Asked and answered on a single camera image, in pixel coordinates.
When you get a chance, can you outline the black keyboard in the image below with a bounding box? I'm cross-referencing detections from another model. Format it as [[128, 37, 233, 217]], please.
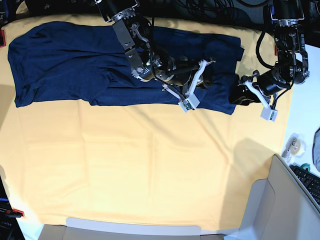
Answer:
[[289, 165, 320, 205]]

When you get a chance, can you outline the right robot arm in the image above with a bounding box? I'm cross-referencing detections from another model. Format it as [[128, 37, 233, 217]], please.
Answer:
[[95, 0, 215, 103]]

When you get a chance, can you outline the black cable bundle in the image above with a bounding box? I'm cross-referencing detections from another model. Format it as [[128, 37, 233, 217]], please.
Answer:
[[139, 0, 266, 26]]

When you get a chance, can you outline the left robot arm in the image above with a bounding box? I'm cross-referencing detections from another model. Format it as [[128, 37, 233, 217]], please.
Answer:
[[229, 0, 310, 110]]

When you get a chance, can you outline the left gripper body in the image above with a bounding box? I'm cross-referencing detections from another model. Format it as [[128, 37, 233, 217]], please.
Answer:
[[238, 70, 271, 105]]

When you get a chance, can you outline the tape roll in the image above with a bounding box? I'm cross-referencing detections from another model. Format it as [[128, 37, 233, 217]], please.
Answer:
[[281, 133, 306, 163]]

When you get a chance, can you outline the blue T-shirt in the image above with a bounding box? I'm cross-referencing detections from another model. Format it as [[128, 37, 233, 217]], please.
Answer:
[[8, 21, 244, 115]]

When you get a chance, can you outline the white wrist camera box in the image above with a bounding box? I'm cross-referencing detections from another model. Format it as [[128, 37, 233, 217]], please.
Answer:
[[260, 106, 278, 122], [178, 93, 200, 113]]

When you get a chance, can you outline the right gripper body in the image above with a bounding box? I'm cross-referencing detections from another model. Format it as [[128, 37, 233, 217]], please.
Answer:
[[172, 57, 216, 100]]

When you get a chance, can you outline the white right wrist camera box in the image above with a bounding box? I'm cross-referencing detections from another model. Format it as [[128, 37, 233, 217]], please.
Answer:
[[178, 93, 200, 113]]

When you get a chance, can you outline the cardboard box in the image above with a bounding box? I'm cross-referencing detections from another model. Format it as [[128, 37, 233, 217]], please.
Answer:
[[39, 154, 320, 240]]

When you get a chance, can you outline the yellow table cloth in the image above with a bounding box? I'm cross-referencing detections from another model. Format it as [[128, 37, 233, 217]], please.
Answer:
[[0, 12, 293, 232]]

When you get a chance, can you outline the red clamp left edge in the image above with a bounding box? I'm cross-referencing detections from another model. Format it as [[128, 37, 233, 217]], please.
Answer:
[[0, 29, 6, 48]]

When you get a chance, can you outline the red black tool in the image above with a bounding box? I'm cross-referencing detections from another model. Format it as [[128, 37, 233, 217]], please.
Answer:
[[4, 209, 25, 218]]

